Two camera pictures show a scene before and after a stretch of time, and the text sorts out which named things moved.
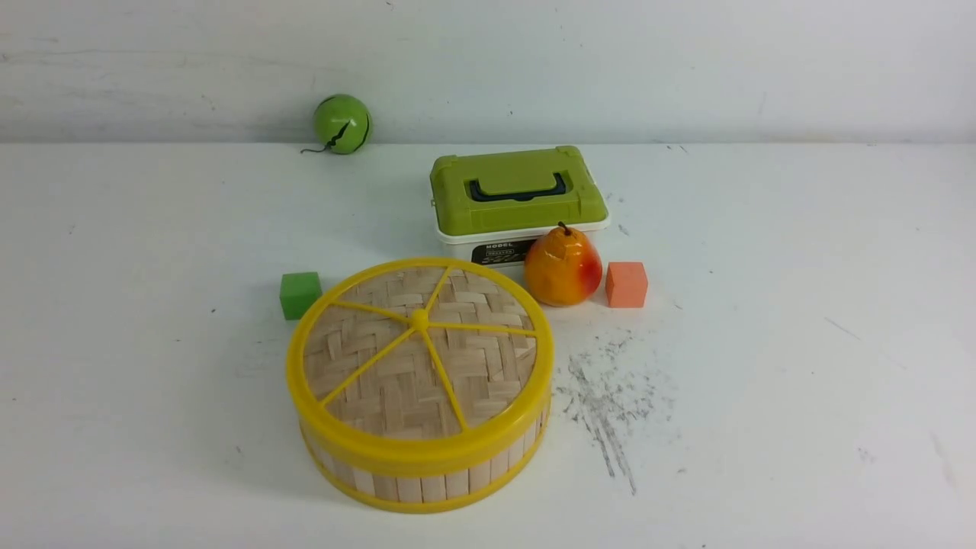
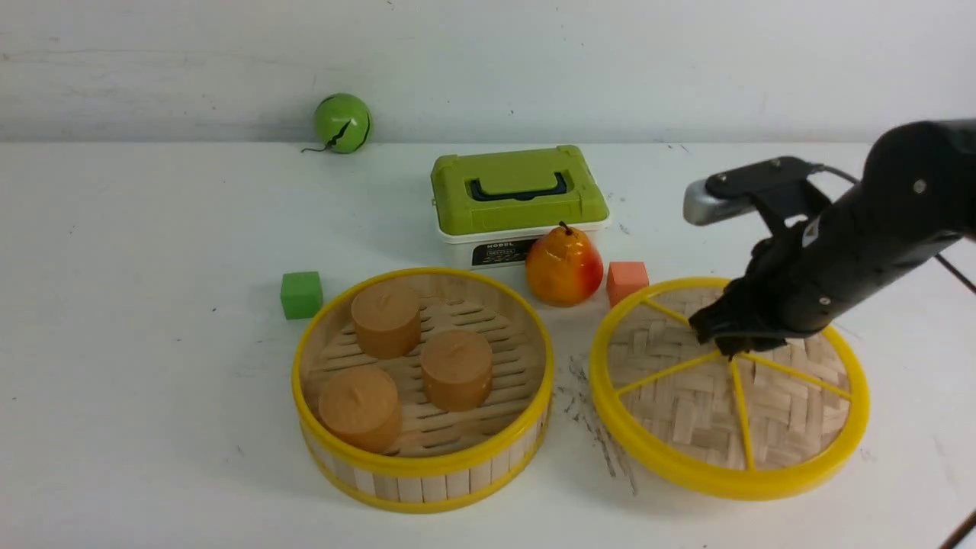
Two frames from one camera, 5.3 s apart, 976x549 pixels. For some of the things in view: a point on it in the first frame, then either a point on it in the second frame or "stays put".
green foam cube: (297, 292) stays put
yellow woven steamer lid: (421, 364) → (770, 419)
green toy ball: (343, 123) stays put
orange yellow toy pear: (561, 269) stays put
